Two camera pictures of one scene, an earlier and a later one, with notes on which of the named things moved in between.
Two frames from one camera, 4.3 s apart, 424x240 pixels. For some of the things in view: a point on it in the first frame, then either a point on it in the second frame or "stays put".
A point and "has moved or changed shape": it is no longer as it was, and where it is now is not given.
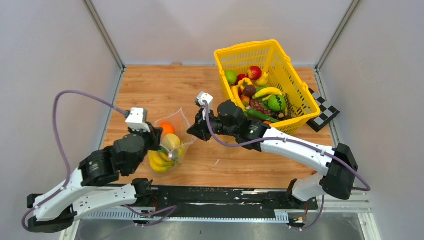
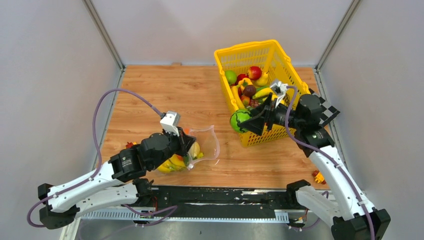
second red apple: [240, 77] stays put
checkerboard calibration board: [326, 113] stays put
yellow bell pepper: [244, 82] stays put
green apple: [231, 76] stays put
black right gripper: [200, 129] → [255, 124]
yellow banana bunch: [160, 162] has moved or changed shape
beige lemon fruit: [170, 141] has moved or changed shape
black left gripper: [155, 134] → [184, 140]
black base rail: [227, 201] stays put
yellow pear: [262, 81] stays put
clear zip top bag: [177, 134] has moved or changed shape
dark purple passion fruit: [249, 90] stays put
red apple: [254, 73] stays put
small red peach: [245, 100] stays put
